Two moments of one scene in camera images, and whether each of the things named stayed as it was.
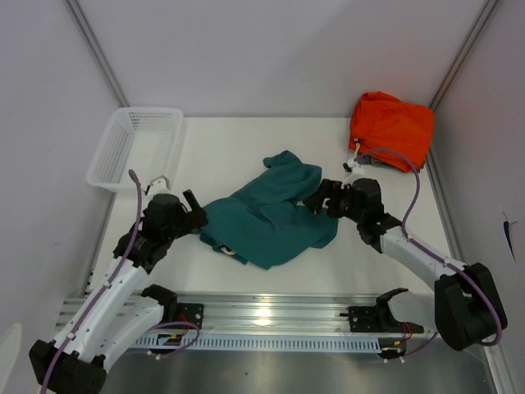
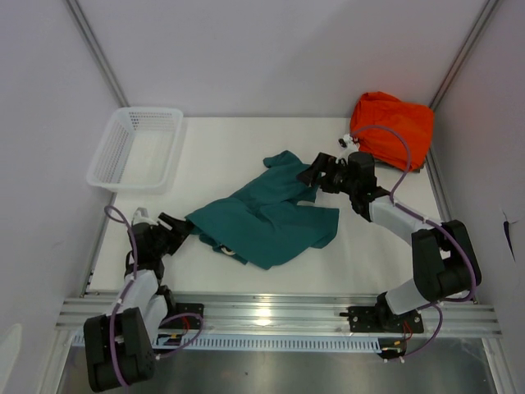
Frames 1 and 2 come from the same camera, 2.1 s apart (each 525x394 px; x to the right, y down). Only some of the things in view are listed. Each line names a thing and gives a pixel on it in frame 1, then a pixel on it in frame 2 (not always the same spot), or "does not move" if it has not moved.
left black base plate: [189, 313] does not move
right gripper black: [326, 190] -> [322, 163]
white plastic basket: [145, 139] does not move
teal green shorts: [267, 223] does not move
